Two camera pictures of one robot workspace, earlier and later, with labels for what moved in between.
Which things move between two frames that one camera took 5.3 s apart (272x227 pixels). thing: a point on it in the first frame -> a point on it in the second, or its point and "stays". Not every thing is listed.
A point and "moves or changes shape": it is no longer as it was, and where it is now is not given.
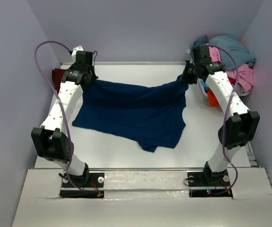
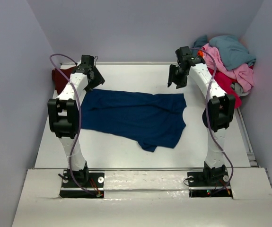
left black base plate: [90, 185] stays
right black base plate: [207, 184] stays
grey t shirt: [240, 91] stays
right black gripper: [186, 79] -> [172, 69]
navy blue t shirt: [153, 115] moves or changes shape
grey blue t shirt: [232, 53] stays
